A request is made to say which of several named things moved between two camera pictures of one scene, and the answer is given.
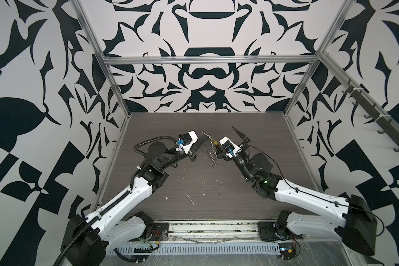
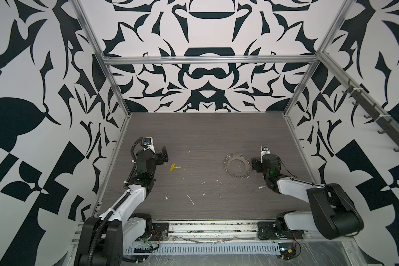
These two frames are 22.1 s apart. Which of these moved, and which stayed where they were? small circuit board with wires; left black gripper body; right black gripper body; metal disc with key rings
Moved: metal disc with key rings; left black gripper body; right black gripper body
Stayed: small circuit board with wires
